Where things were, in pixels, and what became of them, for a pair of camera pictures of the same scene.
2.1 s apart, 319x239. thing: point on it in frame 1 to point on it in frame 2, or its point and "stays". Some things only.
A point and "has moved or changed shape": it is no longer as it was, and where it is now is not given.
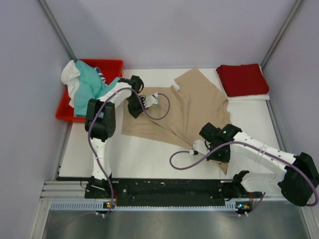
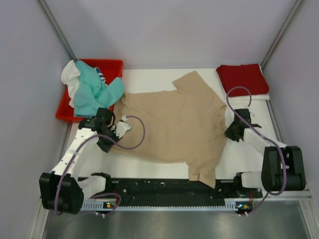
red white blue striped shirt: [101, 74] stays
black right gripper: [225, 159] to [228, 133]
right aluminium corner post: [295, 8] stays
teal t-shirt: [89, 86] stays
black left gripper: [135, 112] to [105, 147]
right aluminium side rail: [277, 127] stays
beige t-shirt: [180, 114] has moved or changed shape
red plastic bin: [111, 69] stays
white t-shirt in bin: [71, 76] stays
